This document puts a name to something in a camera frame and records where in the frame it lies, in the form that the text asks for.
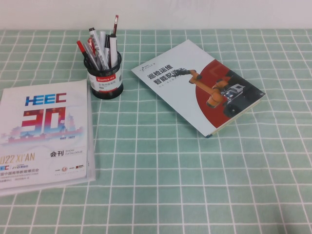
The white red robot brochure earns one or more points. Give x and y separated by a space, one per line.
175 97

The red black pencil with eraser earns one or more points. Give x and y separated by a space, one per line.
115 24

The red click pen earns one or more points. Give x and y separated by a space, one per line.
91 46

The white capped marker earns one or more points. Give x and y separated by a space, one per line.
102 39

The white marker with black end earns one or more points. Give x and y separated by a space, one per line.
113 51

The white HEEC catalogue book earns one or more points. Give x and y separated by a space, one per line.
44 122

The black mesh pen holder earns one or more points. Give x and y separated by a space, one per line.
107 91

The black and white marker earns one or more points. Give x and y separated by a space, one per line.
107 46

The white marker pen black cap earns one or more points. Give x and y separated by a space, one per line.
98 48

